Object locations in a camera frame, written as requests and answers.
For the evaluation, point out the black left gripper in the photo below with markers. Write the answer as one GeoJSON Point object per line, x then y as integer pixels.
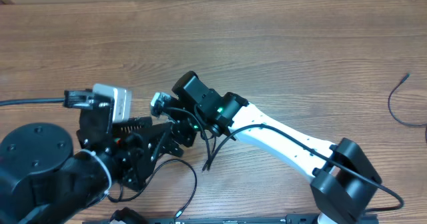
{"type": "Point", "coordinates": [129, 147]}

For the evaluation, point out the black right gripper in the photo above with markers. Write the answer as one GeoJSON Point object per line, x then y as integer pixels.
{"type": "Point", "coordinates": [177, 130]}

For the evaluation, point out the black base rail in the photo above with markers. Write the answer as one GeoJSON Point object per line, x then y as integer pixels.
{"type": "Point", "coordinates": [128, 216]}

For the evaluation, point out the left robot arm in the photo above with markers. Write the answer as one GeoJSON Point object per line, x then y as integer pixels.
{"type": "Point", "coordinates": [43, 180]}

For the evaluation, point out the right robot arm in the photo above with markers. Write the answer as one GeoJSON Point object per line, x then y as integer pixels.
{"type": "Point", "coordinates": [342, 179]}

